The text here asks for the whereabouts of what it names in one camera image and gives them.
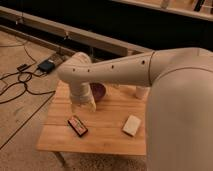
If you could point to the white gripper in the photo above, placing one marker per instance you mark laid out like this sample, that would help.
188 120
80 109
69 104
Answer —
77 101

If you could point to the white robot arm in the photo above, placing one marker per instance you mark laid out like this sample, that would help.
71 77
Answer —
179 111

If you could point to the white sponge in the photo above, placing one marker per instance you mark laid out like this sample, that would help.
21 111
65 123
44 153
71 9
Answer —
131 125

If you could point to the purple bowl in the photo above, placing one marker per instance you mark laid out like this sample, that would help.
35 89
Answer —
98 91

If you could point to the black and red box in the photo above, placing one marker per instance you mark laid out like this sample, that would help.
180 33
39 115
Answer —
77 126

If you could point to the wooden table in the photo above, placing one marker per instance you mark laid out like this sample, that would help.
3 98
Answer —
105 135

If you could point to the black power adapter box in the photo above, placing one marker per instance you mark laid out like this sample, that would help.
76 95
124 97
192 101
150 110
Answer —
46 66

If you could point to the white paper cup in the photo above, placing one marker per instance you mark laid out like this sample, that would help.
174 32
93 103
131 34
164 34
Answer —
140 92

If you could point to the small black device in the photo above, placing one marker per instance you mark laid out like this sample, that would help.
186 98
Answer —
22 67

